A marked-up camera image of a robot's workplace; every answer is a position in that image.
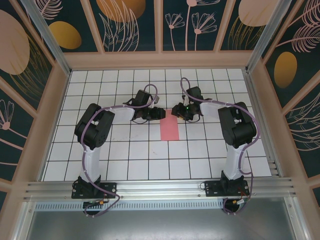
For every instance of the aluminium corner post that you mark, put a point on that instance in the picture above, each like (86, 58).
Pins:
(46, 32)
(265, 32)

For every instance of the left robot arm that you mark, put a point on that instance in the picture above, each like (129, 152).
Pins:
(91, 165)

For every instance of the grey metal sheet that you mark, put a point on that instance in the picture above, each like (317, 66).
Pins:
(160, 225)

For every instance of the long aluminium base rail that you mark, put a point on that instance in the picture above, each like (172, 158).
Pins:
(160, 187)

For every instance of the aluminium side rail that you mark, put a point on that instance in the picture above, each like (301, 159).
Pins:
(262, 125)

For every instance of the yellow power connector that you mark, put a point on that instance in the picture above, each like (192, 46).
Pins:
(101, 202)
(236, 201)

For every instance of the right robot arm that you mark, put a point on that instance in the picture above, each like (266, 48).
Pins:
(233, 162)

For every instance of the pink paper sheet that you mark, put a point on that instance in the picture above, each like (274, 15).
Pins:
(170, 130)

